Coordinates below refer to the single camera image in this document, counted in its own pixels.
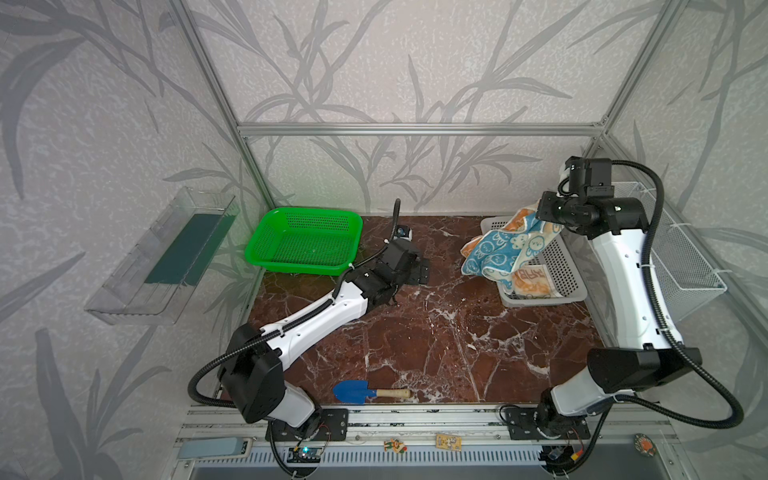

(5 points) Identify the white plastic basket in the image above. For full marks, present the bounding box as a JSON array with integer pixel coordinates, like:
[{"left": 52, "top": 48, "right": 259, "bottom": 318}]
[{"left": 461, "top": 207, "right": 586, "bottom": 308}]

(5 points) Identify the green plastic basket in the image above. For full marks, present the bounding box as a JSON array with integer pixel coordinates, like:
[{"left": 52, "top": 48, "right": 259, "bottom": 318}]
[{"left": 244, "top": 207, "right": 363, "bottom": 276}]

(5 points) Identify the orange patterned towel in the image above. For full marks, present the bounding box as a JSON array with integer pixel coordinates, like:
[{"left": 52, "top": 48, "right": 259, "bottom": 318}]
[{"left": 494, "top": 204, "right": 560, "bottom": 298}]

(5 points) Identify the blue patterned towel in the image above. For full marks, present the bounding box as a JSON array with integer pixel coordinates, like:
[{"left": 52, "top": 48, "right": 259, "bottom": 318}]
[{"left": 461, "top": 215, "right": 564, "bottom": 282}]

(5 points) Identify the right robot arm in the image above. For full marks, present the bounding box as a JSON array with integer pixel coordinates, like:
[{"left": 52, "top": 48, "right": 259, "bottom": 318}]
[{"left": 534, "top": 157, "right": 744, "bottom": 437}]

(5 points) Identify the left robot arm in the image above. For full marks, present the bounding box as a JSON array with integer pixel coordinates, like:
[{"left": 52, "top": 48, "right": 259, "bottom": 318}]
[{"left": 187, "top": 199, "right": 430, "bottom": 436}]

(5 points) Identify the small orange green trinket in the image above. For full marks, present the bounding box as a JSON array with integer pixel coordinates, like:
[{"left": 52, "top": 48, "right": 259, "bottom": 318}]
[{"left": 383, "top": 439, "right": 408, "bottom": 454}]

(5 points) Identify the small yellow circuit board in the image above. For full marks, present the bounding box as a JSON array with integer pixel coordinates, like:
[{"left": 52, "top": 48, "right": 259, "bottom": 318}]
[{"left": 435, "top": 433, "right": 463, "bottom": 452}]

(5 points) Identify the green led circuit board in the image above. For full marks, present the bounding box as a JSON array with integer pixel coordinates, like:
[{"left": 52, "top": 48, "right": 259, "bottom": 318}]
[{"left": 286, "top": 446, "right": 324, "bottom": 464}]

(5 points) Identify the round orange gadget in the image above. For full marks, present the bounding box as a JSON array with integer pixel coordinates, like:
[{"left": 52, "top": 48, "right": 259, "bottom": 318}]
[{"left": 633, "top": 434, "right": 657, "bottom": 458}]

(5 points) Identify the grey flat device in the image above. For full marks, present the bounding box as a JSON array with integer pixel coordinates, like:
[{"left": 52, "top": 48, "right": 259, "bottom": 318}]
[{"left": 177, "top": 437, "right": 253, "bottom": 460}]

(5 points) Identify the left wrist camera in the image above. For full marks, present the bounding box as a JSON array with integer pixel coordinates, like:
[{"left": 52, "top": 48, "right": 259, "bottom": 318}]
[{"left": 394, "top": 225, "right": 413, "bottom": 241}]

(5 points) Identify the white wire wall basket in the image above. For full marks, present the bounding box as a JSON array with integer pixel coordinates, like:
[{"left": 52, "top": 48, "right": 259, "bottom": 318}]
[{"left": 651, "top": 207, "right": 727, "bottom": 323}]

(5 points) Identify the blue trowel wooden handle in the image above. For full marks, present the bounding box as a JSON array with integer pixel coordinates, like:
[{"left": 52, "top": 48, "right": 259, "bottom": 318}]
[{"left": 332, "top": 380, "right": 412, "bottom": 405}]

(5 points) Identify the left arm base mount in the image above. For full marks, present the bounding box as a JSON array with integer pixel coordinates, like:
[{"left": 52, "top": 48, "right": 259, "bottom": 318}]
[{"left": 265, "top": 408, "right": 349, "bottom": 442}]

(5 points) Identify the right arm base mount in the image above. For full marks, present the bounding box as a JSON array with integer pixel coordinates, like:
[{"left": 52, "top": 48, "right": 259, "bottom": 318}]
[{"left": 498, "top": 404, "right": 591, "bottom": 441}]

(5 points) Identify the right controller board with wires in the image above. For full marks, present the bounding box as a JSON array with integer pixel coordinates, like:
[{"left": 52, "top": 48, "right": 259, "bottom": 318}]
[{"left": 540, "top": 445, "right": 584, "bottom": 473}]

